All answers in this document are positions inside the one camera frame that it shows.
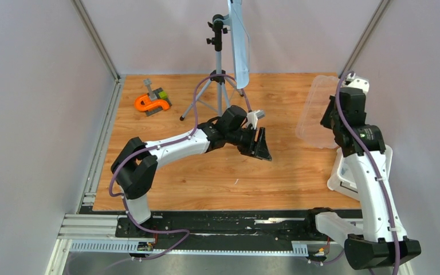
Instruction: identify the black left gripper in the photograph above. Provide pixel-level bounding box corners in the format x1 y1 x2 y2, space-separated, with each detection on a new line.
227 125 273 161

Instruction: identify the clear plastic lid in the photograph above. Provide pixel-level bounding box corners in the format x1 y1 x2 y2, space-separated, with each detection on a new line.
295 75 338 149

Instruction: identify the white plastic box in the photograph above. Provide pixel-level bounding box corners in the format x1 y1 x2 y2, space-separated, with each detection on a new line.
327 145 393 202

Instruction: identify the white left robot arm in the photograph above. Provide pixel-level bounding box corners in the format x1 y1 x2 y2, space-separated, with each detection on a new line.
111 105 272 237

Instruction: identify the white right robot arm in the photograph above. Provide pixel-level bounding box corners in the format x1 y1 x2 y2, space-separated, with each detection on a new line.
304 87 422 274

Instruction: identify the orange grey toy fixture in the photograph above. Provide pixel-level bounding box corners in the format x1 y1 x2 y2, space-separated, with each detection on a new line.
133 78 172 116

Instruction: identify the white tablet panel on tripod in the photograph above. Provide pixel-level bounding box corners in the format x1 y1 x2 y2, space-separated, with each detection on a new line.
227 0 250 89

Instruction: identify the grey tripod stand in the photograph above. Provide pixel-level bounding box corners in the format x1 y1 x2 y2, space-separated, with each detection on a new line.
179 14 244 121

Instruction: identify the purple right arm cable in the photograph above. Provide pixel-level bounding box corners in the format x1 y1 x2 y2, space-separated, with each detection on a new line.
305 70 401 275

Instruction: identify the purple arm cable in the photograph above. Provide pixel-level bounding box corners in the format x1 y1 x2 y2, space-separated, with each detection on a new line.
62 73 253 275
305 70 401 275

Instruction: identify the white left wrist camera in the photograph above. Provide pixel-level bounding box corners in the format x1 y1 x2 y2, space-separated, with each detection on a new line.
246 109 265 129

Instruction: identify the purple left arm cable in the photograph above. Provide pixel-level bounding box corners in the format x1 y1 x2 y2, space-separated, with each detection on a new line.
62 73 253 275

